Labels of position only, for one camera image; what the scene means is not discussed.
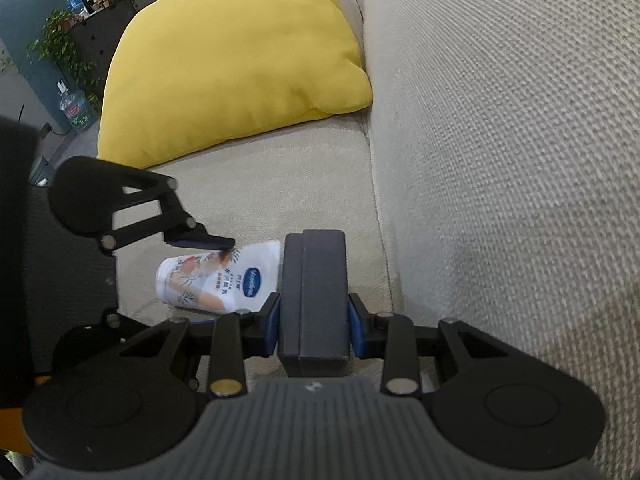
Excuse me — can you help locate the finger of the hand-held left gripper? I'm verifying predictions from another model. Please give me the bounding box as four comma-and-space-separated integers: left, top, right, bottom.
97, 162, 236, 252
102, 310, 151, 344

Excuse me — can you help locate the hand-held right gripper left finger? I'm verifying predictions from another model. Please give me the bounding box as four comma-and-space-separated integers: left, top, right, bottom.
117, 292, 282, 400

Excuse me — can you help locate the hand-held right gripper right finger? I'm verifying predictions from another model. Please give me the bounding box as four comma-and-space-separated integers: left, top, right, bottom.
347, 292, 521, 399

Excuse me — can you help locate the white lotion tube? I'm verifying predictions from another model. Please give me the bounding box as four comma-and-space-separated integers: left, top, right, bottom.
155, 240, 282, 317

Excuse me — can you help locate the dark grey case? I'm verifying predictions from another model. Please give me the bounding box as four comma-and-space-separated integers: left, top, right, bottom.
277, 229, 351, 380

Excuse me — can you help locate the orange storage box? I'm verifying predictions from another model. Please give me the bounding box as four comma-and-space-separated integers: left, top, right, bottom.
0, 374, 51, 456

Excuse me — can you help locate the large clear water jug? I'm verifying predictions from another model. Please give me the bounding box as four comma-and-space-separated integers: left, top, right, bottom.
58, 89, 98, 132

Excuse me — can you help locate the yellow pillow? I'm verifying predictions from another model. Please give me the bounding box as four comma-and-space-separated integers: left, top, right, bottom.
96, 0, 374, 170

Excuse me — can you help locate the beige fabric sofa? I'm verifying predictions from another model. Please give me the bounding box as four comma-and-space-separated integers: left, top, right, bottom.
95, 0, 640, 480

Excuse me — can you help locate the dark cabinet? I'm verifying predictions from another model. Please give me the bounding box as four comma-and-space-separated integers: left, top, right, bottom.
65, 0, 142, 103

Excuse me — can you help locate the green trailing plant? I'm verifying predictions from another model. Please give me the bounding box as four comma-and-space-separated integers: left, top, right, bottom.
27, 7, 101, 87

